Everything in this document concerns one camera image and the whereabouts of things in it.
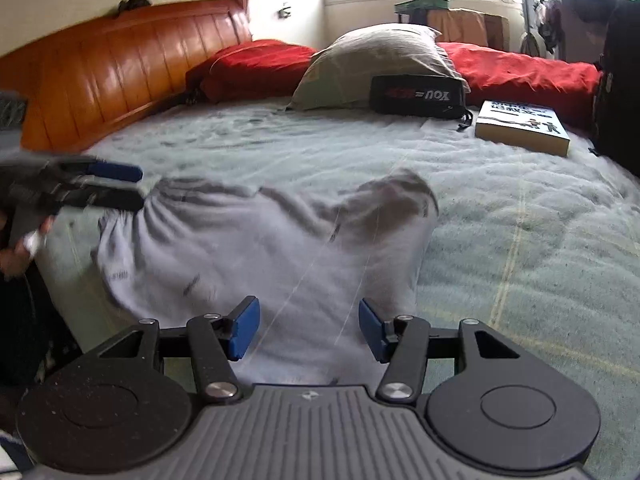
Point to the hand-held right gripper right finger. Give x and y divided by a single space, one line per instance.
372 330

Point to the black backpack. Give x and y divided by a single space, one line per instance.
620 100

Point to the green box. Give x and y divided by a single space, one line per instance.
422 7

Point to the grey pillow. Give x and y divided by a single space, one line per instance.
370 60

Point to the person's dark clothing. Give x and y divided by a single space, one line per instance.
30 330

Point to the wooden headboard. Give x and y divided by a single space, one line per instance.
125 70

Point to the dark object on headboard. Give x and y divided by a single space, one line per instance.
132 5

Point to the black pencil pouch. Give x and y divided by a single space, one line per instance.
415 95

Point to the green checked bed blanket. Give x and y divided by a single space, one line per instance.
500 235

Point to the light grey pants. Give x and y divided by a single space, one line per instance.
250 240

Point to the black patterned cloth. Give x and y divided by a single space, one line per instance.
194 97

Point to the red quilt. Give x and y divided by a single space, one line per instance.
525 75

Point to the red pillow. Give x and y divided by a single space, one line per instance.
250 65

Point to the metal wall hook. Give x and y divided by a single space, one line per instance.
284 11

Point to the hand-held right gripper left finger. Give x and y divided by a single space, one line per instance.
245 330

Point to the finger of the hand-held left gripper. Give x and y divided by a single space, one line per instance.
110 201
117 172

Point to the cardboard box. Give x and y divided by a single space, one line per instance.
470 27

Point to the person's left hand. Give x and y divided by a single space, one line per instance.
15 260

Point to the blue paperback book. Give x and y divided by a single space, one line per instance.
520 120

